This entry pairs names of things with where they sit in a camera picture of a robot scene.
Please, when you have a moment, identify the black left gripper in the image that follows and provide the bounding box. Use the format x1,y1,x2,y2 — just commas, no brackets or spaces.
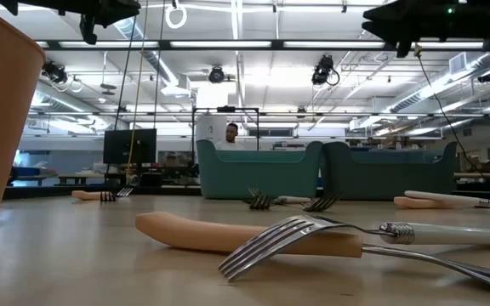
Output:
44,0,142,46

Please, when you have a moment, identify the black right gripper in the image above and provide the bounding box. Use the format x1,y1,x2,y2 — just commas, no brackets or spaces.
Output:
362,0,459,59

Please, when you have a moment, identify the peach handle fork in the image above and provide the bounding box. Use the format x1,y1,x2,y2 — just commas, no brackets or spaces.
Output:
393,195,490,210
71,186,134,202
134,211,490,295

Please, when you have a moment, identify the black overhead light beam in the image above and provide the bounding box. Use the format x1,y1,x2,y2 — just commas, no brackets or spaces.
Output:
36,39,490,52

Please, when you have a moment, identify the black computer monitor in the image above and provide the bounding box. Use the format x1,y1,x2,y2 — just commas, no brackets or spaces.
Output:
102,128,158,166

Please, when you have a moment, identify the dark teal plastic bin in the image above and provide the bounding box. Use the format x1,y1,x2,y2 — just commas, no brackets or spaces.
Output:
320,140,459,201

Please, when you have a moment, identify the person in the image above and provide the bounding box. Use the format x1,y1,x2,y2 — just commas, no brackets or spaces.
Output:
214,122,246,152

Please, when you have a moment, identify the low background bench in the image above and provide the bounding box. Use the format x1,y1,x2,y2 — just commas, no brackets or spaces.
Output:
55,173,105,186

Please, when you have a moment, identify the orange plastic bin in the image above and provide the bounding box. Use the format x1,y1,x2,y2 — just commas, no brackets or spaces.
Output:
0,0,47,230

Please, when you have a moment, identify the blue background workbench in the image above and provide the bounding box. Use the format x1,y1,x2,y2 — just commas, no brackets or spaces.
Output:
9,167,59,187

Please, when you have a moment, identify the white cable loop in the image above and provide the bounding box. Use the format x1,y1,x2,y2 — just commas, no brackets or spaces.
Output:
164,2,188,30

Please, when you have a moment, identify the silver ventilation duct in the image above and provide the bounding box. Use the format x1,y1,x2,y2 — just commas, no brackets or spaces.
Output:
387,53,490,114
112,17,182,88

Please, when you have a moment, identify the black hanging cable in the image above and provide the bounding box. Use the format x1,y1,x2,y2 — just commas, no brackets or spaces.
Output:
105,16,139,182
153,0,166,129

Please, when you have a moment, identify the yellow hanging cable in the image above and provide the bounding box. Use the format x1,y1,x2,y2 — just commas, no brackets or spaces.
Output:
125,0,150,182

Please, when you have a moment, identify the black camera with cable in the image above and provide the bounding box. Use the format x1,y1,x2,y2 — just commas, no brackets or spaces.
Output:
311,54,341,87

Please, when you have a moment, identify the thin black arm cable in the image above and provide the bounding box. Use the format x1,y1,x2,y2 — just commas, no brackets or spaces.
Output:
413,42,488,182

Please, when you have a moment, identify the round black ceiling camera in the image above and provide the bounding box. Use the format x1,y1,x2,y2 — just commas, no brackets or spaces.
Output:
208,65,227,85

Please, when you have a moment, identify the black table edge rail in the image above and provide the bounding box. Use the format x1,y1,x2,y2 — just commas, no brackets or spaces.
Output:
4,183,490,201

